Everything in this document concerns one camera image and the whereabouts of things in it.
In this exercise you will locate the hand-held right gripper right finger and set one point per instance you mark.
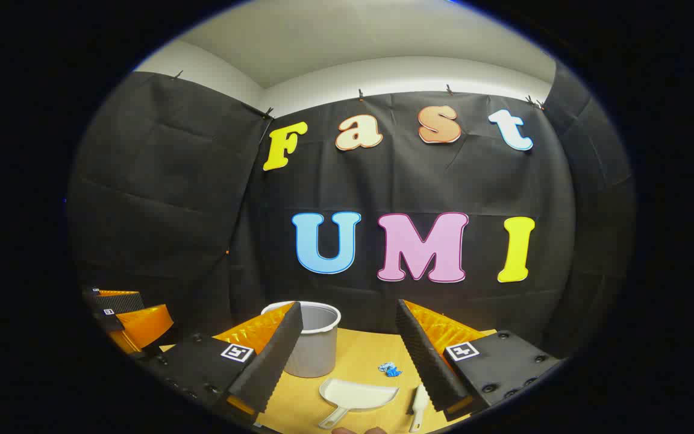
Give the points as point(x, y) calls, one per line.
point(428, 367)

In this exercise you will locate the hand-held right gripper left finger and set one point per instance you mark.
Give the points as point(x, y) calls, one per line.
point(275, 355)

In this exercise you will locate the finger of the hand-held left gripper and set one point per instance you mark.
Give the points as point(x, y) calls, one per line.
point(121, 303)
point(145, 325)

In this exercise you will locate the blue paper trash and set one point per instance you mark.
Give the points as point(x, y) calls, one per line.
point(390, 369)

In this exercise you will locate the small white broom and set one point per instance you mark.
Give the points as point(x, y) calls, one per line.
point(419, 410)

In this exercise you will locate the grey plastic garbage bin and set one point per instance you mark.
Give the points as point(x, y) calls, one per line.
point(317, 343)

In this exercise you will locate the white plastic dustpan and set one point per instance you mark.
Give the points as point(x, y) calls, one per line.
point(359, 393)

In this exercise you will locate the wooden desktop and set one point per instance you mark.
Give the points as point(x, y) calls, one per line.
point(359, 361)

